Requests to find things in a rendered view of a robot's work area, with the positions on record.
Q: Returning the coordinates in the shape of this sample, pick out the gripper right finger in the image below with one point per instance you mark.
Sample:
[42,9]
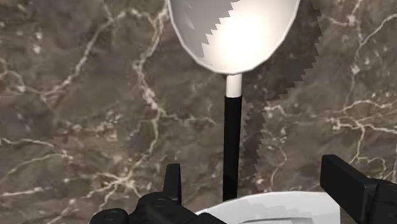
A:
[350,186]

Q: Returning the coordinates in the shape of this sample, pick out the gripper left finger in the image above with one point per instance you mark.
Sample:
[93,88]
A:
[161,208]

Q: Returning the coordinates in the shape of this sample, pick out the white round dish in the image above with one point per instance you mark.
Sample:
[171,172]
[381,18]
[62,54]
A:
[279,206]

